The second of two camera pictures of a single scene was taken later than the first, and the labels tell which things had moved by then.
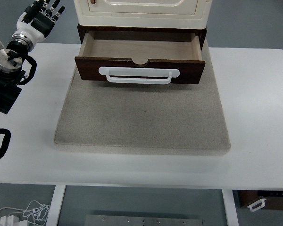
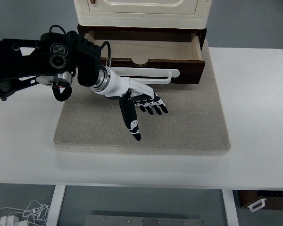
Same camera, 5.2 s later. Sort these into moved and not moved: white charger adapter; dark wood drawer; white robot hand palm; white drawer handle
Moved: white robot hand palm
Not moved: dark wood drawer; white drawer handle; white charger adapter
